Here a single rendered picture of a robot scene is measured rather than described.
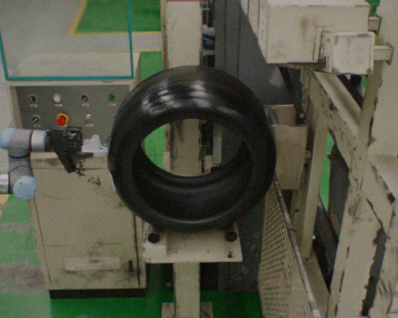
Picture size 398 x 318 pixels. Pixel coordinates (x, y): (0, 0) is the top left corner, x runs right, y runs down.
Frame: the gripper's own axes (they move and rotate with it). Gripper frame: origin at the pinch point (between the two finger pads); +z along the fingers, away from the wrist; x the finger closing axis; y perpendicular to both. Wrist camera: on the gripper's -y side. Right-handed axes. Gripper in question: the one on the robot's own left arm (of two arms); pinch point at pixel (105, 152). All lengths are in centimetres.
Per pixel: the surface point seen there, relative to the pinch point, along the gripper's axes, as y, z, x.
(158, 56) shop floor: -122, 11, 464
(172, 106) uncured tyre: 24.4, 21.6, -11.5
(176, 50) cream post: 30.1, 21.9, 26.1
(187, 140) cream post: -6.6, 29.8, 25.9
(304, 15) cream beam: 62, 50, -36
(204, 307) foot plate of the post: -114, 50, 41
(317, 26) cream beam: 60, 54, -36
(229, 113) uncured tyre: 23.9, 39.5, -11.5
